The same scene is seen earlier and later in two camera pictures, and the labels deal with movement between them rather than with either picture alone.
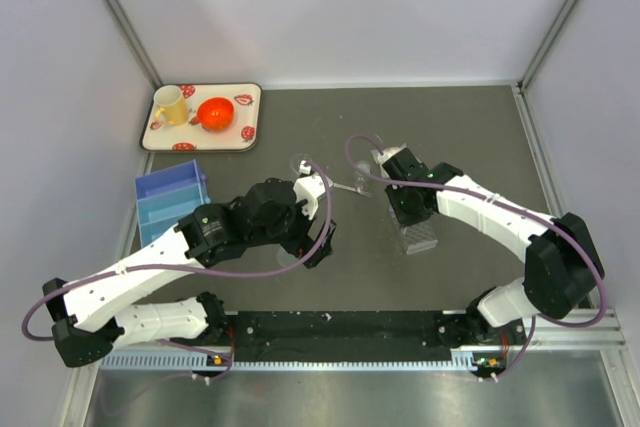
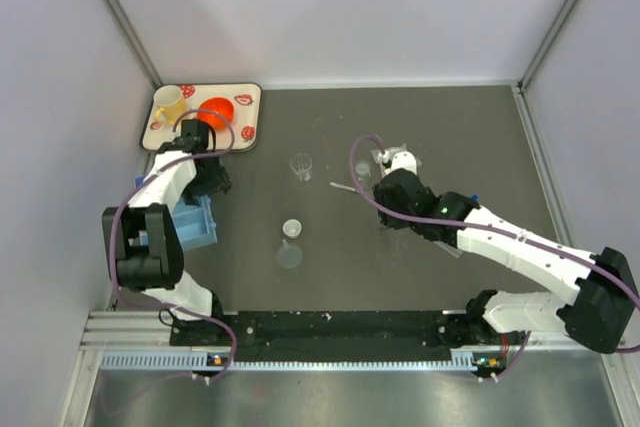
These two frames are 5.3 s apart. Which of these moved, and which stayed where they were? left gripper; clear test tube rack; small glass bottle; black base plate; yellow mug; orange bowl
Moved: left gripper; clear test tube rack
Stayed: yellow mug; orange bowl; small glass bottle; black base plate
